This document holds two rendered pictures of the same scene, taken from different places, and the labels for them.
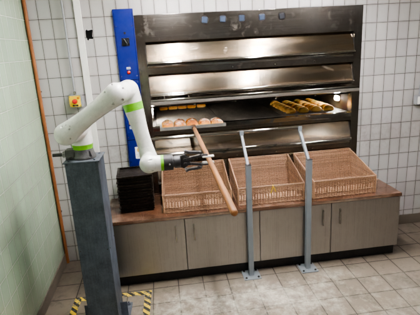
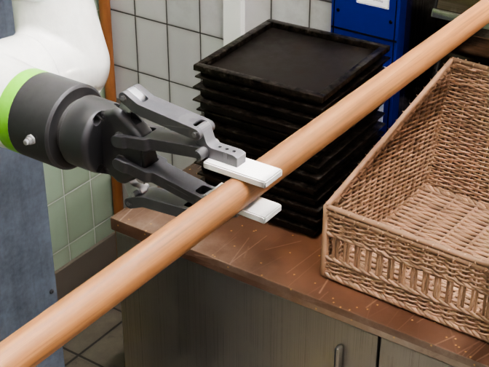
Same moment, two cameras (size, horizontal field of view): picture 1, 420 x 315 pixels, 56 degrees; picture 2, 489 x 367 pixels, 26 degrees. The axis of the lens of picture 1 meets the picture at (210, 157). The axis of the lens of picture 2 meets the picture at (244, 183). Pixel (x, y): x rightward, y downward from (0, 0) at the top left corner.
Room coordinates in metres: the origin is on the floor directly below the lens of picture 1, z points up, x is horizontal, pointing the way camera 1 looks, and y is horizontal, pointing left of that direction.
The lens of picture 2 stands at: (1.58, -0.56, 1.69)
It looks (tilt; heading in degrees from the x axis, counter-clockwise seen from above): 30 degrees down; 41
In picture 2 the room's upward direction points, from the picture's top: straight up
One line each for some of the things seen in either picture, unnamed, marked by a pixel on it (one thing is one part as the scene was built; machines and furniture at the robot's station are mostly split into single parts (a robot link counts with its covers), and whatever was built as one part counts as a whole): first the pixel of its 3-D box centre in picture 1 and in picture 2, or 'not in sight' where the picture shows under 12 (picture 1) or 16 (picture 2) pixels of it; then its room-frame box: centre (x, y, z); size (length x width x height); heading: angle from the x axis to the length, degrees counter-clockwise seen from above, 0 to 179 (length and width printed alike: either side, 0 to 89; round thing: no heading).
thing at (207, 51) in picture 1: (252, 47); not in sight; (3.46, -0.42, 1.80); 1.79 x 0.11 x 0.19; 97
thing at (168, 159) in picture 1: (169, 162); (62, 120); (2.21, 0.24, 1.20); 0.12 x 0.06 x 0.09; 7
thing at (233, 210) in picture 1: (207, 156); (279, 162); (2.29, 0.01, 1.19); 1.71 x 0.03 x 0.03; 7
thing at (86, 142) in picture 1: (79, 133); not in sight; (2.40, 0.79, 1.36); 0.16 x 0.13 x 0.19; 168
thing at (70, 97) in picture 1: (75, 100); not in sight; (3.25, 1.07, 1.46); 0.10 x 0.07 x 0.10; 97
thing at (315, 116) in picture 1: (254, 121); not in sight; (3.49, -0.41, 1.16); 1.80 x 0.06 x 0.04; 97
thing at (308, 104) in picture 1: (300, 105); not in sight; (3.97, -0.94, 1.21); 0.61 x 0.48 x 0.06; 7
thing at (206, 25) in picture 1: (251, 23); not in sight; (3.49, -0.41, 2.00); 1.80 x 0.08 x 0.21; 97
